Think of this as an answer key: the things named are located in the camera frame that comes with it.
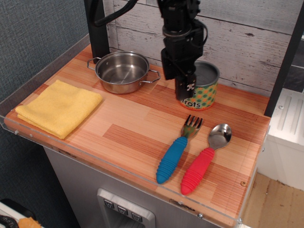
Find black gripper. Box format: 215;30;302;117
161;20;204;100

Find peas and carrots tin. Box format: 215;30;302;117
180;61;220;111

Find silver dispenser button panel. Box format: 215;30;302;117
97;188;156;228

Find blue handled fork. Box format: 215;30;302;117
156;115;203;184

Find red handled spoon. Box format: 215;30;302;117
180;123;232;195

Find yellow folded cloth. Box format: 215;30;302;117
16;80;103;140

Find black and orange bag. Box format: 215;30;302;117
0;199;43;228

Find grey toy fridge cabinet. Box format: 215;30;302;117
45;148;239;228

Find black right frame post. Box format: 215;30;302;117
264;3;304;117

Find black left frame post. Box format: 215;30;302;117
84;0;110;58

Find clear acrylic edge guard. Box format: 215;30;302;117
4;47;270;220

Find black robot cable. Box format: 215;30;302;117
94;0;133;27

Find steel pot with handles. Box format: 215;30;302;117
87;51;161;95

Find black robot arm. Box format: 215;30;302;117
158;0;208;100

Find black frame post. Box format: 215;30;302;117
84;0;110;58
264;3;304;117

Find white cabinet at right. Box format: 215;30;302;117
257;88;304;190

